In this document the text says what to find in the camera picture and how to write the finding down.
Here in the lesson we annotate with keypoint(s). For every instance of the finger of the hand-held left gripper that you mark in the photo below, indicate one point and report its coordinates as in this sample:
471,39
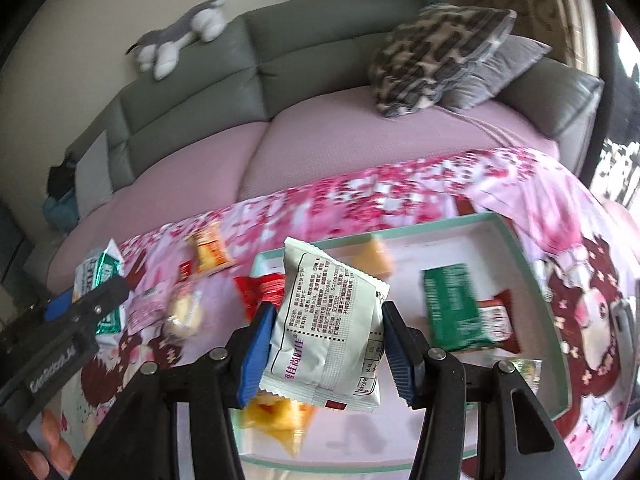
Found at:
57,306
102,300

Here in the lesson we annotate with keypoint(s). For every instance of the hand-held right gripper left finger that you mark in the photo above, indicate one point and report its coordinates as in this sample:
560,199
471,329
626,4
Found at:
257,350

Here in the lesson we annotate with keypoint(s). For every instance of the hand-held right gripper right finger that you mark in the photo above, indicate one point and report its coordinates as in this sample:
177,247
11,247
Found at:
400,350

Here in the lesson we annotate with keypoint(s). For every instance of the yellow snack packet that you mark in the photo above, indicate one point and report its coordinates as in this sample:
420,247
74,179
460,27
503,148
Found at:
275,417

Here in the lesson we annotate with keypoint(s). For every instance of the dark green snack packet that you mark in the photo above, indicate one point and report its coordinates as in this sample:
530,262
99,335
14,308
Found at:
455,305

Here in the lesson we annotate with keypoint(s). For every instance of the pale orange snack packet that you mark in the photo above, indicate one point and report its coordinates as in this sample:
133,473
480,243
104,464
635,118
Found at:
375,257

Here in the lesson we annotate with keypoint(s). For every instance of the teal-rimmed white tray box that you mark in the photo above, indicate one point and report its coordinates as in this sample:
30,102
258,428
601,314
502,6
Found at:
450,245

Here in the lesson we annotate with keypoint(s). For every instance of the person's left hand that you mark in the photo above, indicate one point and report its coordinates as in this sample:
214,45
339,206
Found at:
57,440

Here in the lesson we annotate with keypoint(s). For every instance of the green and white snack packet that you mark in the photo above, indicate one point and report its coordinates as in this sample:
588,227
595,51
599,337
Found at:
97,267

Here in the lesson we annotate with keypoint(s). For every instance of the pink snack packet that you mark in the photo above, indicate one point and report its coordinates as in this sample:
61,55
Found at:
145,312

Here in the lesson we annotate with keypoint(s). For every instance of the bright red snack packet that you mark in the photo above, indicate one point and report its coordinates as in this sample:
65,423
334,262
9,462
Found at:
255,290

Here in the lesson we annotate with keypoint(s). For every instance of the dark cabinet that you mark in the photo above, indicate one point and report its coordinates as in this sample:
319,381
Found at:
12,245

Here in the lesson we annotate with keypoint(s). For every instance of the clear bun packet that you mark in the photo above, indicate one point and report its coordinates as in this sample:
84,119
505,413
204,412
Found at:
185,312

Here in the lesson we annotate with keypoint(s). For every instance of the small red candy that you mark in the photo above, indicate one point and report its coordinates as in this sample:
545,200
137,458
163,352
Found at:
185,271

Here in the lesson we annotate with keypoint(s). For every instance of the teal cloth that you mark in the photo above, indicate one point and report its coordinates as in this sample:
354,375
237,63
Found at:
60,212

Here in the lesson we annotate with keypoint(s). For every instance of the dark red snack packet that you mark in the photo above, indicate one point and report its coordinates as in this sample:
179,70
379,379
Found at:
500,317

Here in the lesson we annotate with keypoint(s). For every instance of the black cloth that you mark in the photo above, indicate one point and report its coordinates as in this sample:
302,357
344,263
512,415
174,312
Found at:
60,177

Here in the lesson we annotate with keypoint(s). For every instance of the pink printed blanket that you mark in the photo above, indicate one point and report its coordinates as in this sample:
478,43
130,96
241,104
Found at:
400,185

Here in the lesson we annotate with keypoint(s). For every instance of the black patterned pillow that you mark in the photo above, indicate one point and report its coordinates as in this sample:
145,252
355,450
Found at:
430,55

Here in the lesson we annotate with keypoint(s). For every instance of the grey and white plush dog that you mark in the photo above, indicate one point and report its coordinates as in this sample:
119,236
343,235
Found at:
200,17

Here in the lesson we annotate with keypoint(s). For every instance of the grey pillow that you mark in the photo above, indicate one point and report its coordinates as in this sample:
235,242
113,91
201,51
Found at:
505,65

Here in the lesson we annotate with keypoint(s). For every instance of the patterned curtain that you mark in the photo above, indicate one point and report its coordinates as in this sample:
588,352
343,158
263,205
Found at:
540,5

